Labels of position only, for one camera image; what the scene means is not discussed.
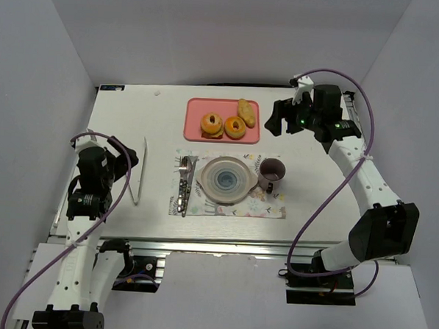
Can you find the mauve mug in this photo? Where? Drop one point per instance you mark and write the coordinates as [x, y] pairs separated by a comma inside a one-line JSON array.
[[271, 172]]

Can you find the orange glazed donut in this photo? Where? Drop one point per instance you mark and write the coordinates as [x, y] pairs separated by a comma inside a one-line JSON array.
[[235, 127]]

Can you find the pink tray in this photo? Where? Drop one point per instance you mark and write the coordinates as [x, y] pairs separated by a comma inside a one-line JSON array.
[[197, 107]]

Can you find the brown toast bread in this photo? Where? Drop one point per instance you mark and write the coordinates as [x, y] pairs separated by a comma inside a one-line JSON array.
[[217, 135]]

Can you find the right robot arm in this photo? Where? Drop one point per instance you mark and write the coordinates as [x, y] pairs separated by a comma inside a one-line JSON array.
[[387, 225]]

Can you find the metal knife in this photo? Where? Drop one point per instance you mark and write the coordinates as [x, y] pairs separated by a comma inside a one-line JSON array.
[[192, 160]]

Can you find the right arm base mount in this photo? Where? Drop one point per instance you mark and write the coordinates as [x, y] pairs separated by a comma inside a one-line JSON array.
[[330, 290]]

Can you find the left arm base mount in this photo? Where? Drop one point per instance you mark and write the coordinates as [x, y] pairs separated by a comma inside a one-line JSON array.
[[138, 273]]

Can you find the floral placemat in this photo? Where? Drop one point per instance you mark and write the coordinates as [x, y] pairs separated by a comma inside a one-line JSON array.
[[257, 202]]

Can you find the sugared donut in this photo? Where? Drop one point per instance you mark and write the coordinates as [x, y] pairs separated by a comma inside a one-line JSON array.
[[211, 123]]

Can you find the metal fork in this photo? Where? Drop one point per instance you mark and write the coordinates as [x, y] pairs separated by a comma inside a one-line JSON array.
[[181, 192]]

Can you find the oblong bread roll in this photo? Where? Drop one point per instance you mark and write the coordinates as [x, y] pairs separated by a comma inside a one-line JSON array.
[[246, 112]]

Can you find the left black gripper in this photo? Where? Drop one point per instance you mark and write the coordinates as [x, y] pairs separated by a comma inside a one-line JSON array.
[[117, 161]]

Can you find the ceramic plate with blue rings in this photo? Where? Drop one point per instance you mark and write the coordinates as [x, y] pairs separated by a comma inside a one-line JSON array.
[[226, 180]]

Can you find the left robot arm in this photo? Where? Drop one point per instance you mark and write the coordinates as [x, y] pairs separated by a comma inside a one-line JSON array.
[[86, 273]]

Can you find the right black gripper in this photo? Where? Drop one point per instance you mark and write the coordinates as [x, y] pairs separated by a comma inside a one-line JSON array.
[[288, 114]]

